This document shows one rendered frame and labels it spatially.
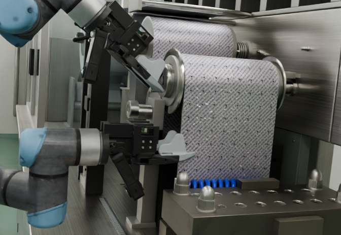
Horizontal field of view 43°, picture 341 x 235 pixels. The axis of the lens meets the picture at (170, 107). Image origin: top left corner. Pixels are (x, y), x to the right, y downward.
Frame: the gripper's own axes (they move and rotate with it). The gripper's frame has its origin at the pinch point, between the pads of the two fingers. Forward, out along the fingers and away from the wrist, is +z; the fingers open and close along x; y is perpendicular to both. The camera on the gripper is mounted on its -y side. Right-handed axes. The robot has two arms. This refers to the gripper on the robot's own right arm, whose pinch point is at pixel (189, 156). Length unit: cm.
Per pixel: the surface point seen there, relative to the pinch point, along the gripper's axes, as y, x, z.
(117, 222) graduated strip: -18.9, 11.4, -12.2
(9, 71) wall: -15, 556, -36
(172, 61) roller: 20.5, 4.6, -3.9
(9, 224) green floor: -109, 239, -33
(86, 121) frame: 0.4, 43.9, -15.5
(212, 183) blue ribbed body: -5.3, -3.1, 4.9
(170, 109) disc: 9.7, 4.5, -3.5
